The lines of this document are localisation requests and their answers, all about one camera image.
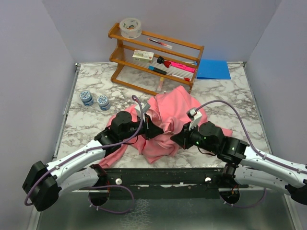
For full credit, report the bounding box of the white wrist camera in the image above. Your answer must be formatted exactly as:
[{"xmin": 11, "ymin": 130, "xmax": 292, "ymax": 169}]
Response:
[
  {"xmin": 135, "ymin": 102, "xmax": 151, "ymax": 119},
  {"xmin": 187, "ymin": 108, "xmax": 202, "ymax": 130}
]

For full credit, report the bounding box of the yellow pink glue stick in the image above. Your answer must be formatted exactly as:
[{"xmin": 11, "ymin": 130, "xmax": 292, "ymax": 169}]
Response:
[{"xmin": 157, "ymin": 77, "xmax": 164, "ymax": 92}]

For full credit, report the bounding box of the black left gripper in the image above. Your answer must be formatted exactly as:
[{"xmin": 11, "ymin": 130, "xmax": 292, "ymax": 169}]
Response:
[{"xmin": 120, "ymin": 113, "xmax": 164, "ymax": 140}]

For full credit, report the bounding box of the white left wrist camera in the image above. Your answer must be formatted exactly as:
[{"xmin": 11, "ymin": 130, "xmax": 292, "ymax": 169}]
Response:
[{"xmin": 135, "ymin": 102, "xmax": 151, "ymax": 119}]

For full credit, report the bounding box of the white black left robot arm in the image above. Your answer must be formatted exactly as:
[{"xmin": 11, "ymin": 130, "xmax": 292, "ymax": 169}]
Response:
[{"xmin": 22, "ymin": 111, "xmax": 164, "ymax": 211}]

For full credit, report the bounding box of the pink highlighter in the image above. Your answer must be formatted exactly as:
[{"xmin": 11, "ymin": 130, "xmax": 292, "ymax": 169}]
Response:
[{"xmin": 170, "ymin": 61, "xmax": 195, "ymax": 73}]

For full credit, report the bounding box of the blue folder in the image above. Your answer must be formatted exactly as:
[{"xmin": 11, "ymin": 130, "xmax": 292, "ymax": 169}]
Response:
[{"xmin": 196, "ymin": 59, "xmax": 231, "ymax": 80}]

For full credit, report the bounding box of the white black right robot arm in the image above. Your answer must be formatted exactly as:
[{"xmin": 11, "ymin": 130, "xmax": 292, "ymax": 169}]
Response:
[{"xmin": 171, "ymin": 122, "xmax": 307, "ymax": 205}]

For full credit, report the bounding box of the pink zip jacket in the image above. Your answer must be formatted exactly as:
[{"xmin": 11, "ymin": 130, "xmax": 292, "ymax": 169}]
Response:
[{"xmin": 98, "ymin": 85, "xmax": 234, "ymax": 169}]

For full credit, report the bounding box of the clear tape roll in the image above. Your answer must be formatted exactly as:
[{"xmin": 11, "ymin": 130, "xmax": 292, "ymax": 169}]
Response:
[{"xmin": 119, "ymin": 18, "xmax": 142, "ymax": 39}]

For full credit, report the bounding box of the wooden three-tier shelf rack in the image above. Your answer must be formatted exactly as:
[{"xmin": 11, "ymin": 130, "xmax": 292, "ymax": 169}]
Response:
[{"xmin": 108, "ymin": 23, "xmax": 204, "ymax": 95}]

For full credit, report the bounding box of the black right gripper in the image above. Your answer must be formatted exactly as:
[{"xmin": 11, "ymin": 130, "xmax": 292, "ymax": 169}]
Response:
[{"xmin": 172, "ymin": 120, "xmax": 218, "ymax": 153}]

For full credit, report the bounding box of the black metal base rail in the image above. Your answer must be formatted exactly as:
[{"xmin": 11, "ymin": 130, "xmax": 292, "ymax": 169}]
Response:
[{"xmin": 90, "ymin": 165, "xmax": 241, "ymax": 199}]

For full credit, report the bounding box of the blue white paint jar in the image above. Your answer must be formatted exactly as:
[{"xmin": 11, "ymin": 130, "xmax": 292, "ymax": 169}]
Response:
[
  {"xmin": 79, "ymin": 91, "xmax": 94, "ymax": 106},
  {"xmin": 97, "ymin": 95, "xmax": 111, "ymax": 111}
]

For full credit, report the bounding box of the red clear pen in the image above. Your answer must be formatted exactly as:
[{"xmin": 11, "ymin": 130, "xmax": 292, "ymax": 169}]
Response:
[{"xmin": 147, "ymin": 38, "xmax": 173, "ymax": 49}]

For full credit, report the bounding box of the white red pen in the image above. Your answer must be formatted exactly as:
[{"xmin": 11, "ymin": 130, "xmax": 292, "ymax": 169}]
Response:
[{"xmin": 169, "ymin": 74, "xmax": 190, "ymax": 82}]

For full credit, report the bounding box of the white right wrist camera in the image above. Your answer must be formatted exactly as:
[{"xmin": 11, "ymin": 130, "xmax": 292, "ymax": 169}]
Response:
[{"xmin": 187, "ymin": 108, "xmax": 202, "ymax": 130}]

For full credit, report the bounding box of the white staples box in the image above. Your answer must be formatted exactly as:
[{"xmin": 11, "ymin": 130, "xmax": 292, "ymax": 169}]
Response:
[{"xmin": 132, "ymin": 50, "xmax": 154, "ymax": 64}]

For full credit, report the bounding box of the blue black marker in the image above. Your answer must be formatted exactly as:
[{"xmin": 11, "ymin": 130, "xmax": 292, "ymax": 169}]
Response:
[{"xmin": 148, "ymin": 66, "xmax": 167, "ymax": 75}]

